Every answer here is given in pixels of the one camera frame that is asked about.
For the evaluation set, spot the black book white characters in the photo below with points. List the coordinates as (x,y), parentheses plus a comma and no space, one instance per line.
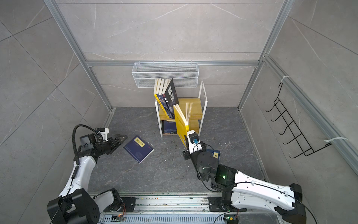
(171,95)

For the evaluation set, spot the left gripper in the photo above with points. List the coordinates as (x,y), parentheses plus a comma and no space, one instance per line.
(113,147)

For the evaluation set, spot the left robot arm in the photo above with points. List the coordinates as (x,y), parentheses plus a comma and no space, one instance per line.
(74,205)

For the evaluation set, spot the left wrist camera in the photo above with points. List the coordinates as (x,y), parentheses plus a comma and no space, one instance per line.
(103,132)

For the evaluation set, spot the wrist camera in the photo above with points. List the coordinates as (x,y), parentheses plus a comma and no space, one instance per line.
(103,132)
(192,138)

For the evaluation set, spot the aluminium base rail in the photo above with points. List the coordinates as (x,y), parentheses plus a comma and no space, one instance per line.
(182,208)

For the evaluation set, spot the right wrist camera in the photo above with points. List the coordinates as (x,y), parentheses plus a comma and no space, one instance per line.
(192,138)

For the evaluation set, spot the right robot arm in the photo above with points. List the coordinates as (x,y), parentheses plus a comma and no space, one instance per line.
(242,192)

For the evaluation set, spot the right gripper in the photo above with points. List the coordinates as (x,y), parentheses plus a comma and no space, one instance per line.
(188,155)

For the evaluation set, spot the white wire mesh basket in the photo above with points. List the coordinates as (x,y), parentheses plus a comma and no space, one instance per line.
(184,75)

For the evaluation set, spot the wooden two-tier shelf rack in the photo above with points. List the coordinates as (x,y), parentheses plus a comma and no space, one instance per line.
(197,112)

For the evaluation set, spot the blue book yellow label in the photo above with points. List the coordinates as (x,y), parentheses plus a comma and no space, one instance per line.
(214,153)

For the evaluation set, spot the black wall hook rack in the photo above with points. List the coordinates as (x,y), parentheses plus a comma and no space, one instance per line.
(291,126)

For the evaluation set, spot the dark blue book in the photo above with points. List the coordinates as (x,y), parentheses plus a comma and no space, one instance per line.
(168,127)
(138,149)

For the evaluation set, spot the yellow cartoon book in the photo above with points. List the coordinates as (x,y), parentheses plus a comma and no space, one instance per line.
(182,121)

